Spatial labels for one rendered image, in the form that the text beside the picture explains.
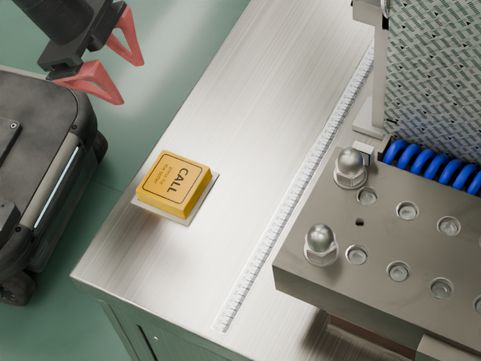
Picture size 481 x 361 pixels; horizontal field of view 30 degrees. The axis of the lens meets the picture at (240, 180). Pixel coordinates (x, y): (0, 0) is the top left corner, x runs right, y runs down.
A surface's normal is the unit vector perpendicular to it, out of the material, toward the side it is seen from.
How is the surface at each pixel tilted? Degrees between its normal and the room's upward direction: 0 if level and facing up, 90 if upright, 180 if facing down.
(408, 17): 90
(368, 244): 0
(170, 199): 0
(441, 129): 90
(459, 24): 90
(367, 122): 0
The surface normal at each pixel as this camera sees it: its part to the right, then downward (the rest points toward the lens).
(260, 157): -0.11, -0.53
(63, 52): -0.55, -0.58
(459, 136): -0.46, 0.77
